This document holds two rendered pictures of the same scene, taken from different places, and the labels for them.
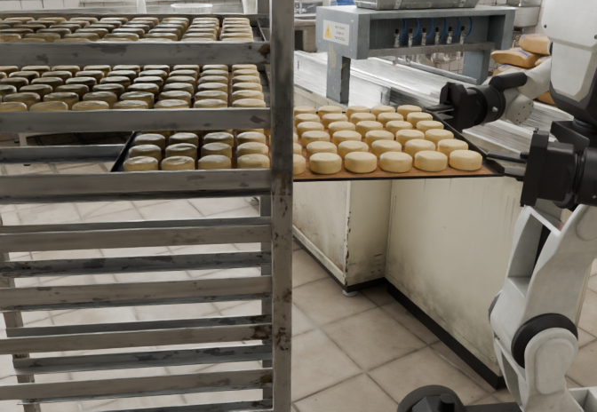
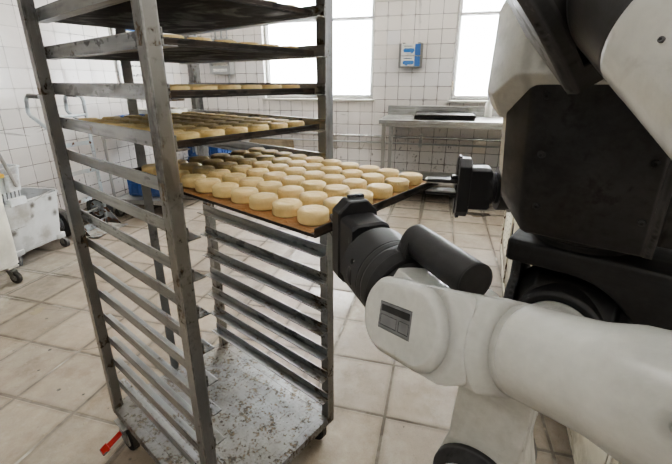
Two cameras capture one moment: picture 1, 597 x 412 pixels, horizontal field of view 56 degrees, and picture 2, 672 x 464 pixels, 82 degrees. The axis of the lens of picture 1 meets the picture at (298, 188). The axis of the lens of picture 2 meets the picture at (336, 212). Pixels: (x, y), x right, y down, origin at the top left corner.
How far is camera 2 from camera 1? 0.86 m
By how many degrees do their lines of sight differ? 43
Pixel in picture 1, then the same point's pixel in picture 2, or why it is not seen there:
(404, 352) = not seen: hidden behind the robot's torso
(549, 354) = not seen: outside the picture
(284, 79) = (151, 110)
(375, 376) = not seen: hidden behind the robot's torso
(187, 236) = (150, 218)
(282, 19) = (143, 63)
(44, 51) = (96, 88)
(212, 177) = (152, 179)
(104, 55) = (110, 91)
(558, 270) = (485, 401)
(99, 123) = (114, 134)
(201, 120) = (143, 138)
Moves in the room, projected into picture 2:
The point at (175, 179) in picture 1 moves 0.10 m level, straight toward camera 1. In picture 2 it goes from (140, 177) to (92, 187)
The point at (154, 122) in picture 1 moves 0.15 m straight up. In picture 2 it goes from (129, 136) to (116, 60)
